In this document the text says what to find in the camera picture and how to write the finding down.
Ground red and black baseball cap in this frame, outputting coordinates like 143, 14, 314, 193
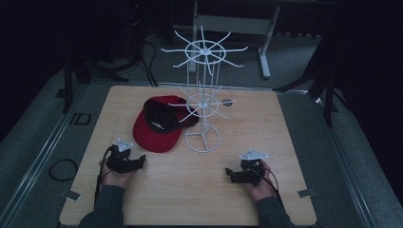
132, 95, 201, 154

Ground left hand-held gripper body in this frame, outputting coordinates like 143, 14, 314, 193
106, 137, 141, 175

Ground black floor cables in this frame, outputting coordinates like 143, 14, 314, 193
138, 37, 160, 88

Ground metal floor rail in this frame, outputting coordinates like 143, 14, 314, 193
312, 91, 403, 228
0, 85, 91, 228

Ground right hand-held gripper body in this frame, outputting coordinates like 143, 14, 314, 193
233, 148, 270, 188

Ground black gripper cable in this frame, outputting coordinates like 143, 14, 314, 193
260, 166, 285, 208
93, 145, 114, 207

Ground black cable loop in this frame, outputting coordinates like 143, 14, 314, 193
48, 158, 80, 182

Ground person's left hand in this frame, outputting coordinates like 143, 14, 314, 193
99, 157, 135, 190

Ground black tripod stand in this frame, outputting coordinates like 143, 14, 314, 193
61, 51, 130, 114
273, 39, 351, 128

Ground white metal desk frame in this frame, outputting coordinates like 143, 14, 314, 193
187, 0, 282, 80

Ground white wire hat rack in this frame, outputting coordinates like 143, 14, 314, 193
160, 25, 249, 154

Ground grey tape piece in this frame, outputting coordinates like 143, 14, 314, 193
65, 189, 82, 202
297, 188, 317, 199

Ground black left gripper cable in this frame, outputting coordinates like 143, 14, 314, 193
93, 145, 114, 207

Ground person's right hand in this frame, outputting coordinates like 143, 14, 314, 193
244, 160, 278, 202

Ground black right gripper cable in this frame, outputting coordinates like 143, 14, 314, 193
260, 166, 285, 208

